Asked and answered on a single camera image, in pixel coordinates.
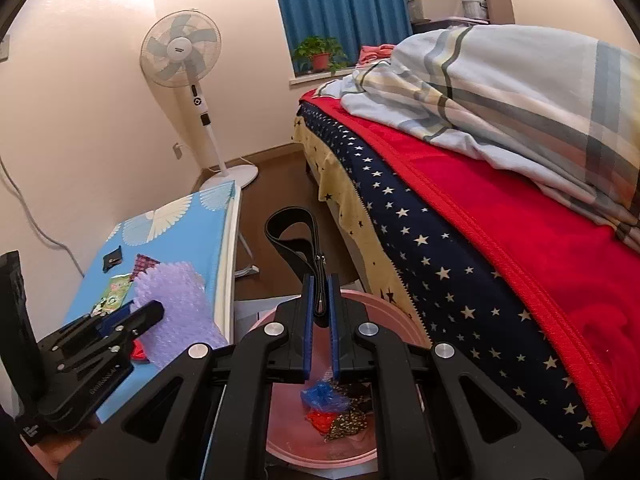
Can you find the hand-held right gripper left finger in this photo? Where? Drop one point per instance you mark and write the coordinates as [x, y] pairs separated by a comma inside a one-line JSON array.
[[307, 330]]

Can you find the green snack packet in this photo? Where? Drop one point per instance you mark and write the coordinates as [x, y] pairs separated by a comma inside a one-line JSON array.
[[112, 295]]

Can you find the dark patterned cloth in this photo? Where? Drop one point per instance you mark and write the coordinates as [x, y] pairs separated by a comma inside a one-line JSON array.
[[142, 262]]

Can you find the white paper bag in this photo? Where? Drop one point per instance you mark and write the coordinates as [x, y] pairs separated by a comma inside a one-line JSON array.
[[255, 312]]

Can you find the blue curtain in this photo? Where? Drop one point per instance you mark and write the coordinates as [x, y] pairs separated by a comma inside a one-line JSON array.
[[350, 0]]

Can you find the potted green plant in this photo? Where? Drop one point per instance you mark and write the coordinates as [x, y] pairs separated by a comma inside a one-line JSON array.
[[320, 60]]

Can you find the white wall socket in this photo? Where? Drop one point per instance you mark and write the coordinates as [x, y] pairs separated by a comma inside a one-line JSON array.
[[176, 150]]

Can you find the pale purple foam net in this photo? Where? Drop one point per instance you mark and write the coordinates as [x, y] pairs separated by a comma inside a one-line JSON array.
[[175, 300]]

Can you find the grey storage box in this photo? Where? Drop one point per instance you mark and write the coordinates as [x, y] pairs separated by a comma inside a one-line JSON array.
[[432, 5]]

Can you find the small black pouch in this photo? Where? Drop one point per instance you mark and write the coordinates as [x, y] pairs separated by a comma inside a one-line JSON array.
[[112, 259]]

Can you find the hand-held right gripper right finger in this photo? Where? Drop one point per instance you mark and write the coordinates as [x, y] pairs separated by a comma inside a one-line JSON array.
[[335, 330]]

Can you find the red plastic bag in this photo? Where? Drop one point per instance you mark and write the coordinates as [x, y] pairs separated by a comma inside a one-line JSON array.
[[322, 420]]

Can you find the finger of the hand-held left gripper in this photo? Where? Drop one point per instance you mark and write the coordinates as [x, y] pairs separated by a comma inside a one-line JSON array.
[[116, 317], [147, 315]]

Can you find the wall outlet plate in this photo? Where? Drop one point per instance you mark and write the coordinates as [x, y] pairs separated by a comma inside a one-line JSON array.
[[4, 47]]

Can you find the blue tablecloth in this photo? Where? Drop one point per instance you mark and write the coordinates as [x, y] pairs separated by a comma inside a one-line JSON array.
[[165, 230]]

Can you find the person's left hand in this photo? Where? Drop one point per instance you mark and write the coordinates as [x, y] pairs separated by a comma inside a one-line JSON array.
[[65, 442]]

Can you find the pink plastic bin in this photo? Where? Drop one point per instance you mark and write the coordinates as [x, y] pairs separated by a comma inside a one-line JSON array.
[[390, 320]]

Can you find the blue plastic shoe cover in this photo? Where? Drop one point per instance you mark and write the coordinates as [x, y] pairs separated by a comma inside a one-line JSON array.
[[325, 395]]

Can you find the pink folded cloth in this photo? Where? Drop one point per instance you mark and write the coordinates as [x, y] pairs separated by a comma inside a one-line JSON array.
[[375, 54]]

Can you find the striped plaid quilt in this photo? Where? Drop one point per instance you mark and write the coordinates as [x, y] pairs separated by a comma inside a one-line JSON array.
[[500, 90]]

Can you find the white standing fan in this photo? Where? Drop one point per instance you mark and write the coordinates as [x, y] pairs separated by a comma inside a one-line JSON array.
[[192, 105]]

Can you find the white plastic container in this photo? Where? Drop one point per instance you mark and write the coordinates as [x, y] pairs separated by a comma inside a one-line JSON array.
[[475, 7]]

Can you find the red blanket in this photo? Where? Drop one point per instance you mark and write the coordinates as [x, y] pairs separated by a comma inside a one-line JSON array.
[[525, 240]]

